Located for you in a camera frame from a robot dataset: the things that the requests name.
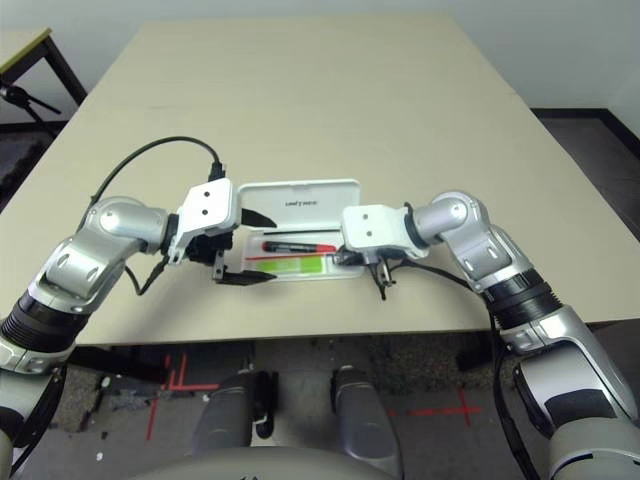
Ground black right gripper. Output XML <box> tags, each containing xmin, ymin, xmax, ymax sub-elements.
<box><xmin>332</xmin><ymin>247</ymin><xmax>401</xmax><ymax>301</ymax></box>

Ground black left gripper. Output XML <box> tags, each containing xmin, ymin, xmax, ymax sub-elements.
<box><xmin>188</xmin><ymin>207</ymin><xmax>278</xmax><ymax>287</ymax></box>

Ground green highlighter pen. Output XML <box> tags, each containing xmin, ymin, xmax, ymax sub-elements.
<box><xmin>254</xmin><ymin>257</ymin><xmax>329</xmax><ymax>276</ymax></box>

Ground black marker red cap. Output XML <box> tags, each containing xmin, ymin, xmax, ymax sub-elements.
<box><xmin>259</xmin><ymin>239</ymin><xmax>337</xmax><ymax>253</ymax></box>

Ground white pencil case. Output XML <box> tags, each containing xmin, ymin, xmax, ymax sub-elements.
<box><xmin>237</xmin><ymin>178</ymin><xmax>366</xmax><ymax>282</ymax></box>

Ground black table leg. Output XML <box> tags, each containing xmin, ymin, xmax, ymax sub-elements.
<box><xmin>457</xmin><ymin>329</ymin><xmax>494</xmax><ymax>371</ymax></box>

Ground grey robot right leg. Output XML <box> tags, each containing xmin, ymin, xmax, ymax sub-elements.
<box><xmin>329</xmin><ymin>364</ymin><xmax>401</xmax><ymax>476</ymax></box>

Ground grey robot leg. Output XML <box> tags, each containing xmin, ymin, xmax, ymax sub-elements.
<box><xmin>192</xmin><ymin>369</ymin><xmax>279</xmax><ymax>456</ymax></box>
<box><xmin>329</xmin><ymin>364</ymin><xmax>401</xmax><ymax>476</ymax></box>

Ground red floor tape lines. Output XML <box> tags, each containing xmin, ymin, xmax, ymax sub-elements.
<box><xmin>147</xmin><ymin>352</ymin><xmax>221</xmax><ymax>441</ymax></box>

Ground grey robot left leg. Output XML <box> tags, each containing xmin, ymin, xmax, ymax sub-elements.
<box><xmin>192</xmin><ymin>369</ymin><xmax>279</xmax><ymax>456</ymax></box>

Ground red floor tape cross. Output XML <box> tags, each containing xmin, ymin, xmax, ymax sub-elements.
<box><xmin>389</xmin><ymin>389</ymin><xmax>484</xmax><ymax>426</ymax></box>

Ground beige robot torso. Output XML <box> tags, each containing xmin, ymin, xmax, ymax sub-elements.
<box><xmin>124</xmin><ymin>446</ymin><xmax>396</xmax><ymax>480</ymax></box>

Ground black tripod stand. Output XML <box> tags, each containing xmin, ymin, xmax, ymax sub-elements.
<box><xmin>0</xmin><ymin>82</ymin><xmax>61</xmax><ymax>134</ymax></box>

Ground side table with tripod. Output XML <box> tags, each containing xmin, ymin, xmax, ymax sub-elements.
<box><xmin>0</xmin><ymin>27</ymin><xmax>89</xmax><ymax>134</ymax></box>

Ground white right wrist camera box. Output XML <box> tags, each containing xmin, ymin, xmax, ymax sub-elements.
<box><xmin>339</xmin><ymin>203</ymin><xmax>431</xmax><ymax>261</ymax></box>

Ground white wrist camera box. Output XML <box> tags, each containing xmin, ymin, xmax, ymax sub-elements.
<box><xmin>167</xmin><ymin>178</ymin><xmax>241</xmax><ymax>264</ymax></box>
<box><xmin>339</xmin><ymin>203</ymin><xmax>431</xmax><ymax>261</ymax></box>

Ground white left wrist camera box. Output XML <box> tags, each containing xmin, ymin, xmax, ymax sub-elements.
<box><xmin>167</xmin><ymin>178</ymin><xmax>241</xmax><ymax>264</ymax></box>

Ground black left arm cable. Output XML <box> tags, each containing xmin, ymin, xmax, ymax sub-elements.
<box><xmin>9</xmin><ymin>137</ymin><xmax>229</xmax><ymax>476</ymax></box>

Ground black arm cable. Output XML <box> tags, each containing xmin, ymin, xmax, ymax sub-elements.
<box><xmin>9</xmin><ymin>137</ymin><xmax>229</xmax><ymax>476</ymax></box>
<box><xmin>389</xmin><ymin>262</ymin><xmax>541</xmax><ymax>480</ymax></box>

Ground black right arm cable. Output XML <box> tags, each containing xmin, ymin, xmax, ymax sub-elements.
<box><xmin>389</xmin><ymin>262</ymin><xmax>541</xmax><ymax>480</ymax></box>

